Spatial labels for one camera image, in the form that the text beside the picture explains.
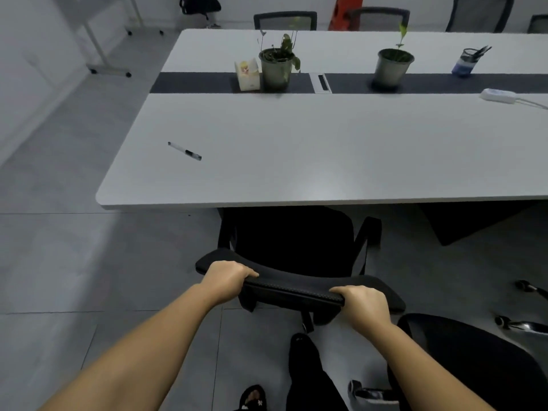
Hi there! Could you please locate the grey pot with small sprout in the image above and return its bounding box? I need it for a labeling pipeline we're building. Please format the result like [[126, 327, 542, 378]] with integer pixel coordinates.
[[372, 22, 415, 91]]

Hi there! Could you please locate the dark grey table runner strip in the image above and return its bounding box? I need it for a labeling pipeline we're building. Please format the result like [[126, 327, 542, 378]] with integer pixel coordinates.
[[150, 72, 548, 95]]

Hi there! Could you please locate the blue pen holder cup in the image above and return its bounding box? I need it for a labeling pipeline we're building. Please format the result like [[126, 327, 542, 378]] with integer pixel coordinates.
[[451, 45, 492, 77]]

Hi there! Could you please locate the chrome chair base leg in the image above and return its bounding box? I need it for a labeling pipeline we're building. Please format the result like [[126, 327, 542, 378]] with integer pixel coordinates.
[[348, 379, 401, 403], [515, 280, 548, 301], [494, 314, 548, 336]]

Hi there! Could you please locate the white rolling stand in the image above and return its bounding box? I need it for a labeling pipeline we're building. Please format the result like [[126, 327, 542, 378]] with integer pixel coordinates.
[[56, 0, 165, 78]]

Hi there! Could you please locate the person's black trouser leg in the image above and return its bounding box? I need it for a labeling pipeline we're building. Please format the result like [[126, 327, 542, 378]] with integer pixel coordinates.
[[285, 333, 349, 411]]

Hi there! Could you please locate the white power cable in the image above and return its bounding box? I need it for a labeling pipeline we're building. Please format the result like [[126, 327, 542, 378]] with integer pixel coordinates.
[[515, 97, 548, 111]]

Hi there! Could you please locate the silver table cable port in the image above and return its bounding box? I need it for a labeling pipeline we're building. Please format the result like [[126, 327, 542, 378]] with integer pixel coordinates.
[[309, 73, 333, 95]]

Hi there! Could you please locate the black mesh office chair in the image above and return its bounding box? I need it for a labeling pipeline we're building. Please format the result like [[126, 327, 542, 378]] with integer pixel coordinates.
[[195, 206, 406, 334]]

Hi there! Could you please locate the white power strip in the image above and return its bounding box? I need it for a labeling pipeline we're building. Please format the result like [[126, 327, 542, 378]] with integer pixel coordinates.
[[479, 88, 517, 104]]

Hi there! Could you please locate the person's black slipper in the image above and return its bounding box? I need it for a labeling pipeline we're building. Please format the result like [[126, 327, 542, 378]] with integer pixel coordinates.
[[235, 384, 269, 411]]

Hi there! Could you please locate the person's left hand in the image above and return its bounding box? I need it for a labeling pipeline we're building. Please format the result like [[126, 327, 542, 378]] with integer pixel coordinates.
[[200, 260, 260, 307]]

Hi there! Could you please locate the white pen with black cap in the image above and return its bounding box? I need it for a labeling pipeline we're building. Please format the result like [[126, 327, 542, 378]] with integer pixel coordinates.
[[167, 141, 203, 161]]

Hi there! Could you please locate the person's right hand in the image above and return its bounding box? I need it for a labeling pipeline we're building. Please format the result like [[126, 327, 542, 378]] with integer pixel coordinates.
[[329, 285, 392, 333]]

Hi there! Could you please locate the black bag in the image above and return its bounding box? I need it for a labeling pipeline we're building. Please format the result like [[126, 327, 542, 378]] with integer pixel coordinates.
[[179, 0, 222, 29]]

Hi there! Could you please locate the person's left forearm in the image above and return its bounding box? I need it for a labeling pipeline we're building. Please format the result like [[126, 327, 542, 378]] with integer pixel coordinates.
[[38, 283, 215, 411]]

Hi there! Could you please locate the grey pot with leafy plant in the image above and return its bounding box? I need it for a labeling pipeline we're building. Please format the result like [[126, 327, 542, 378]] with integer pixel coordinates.
[[256, 29, 301, 93]]

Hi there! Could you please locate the person's right forearm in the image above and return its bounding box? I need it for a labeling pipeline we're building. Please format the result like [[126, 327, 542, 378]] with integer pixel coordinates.
[[372, 321, 497, 411]]

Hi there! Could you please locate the small white tissue box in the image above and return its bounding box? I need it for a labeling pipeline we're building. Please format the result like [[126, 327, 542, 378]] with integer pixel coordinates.
[[234, 58, 261, 92]]

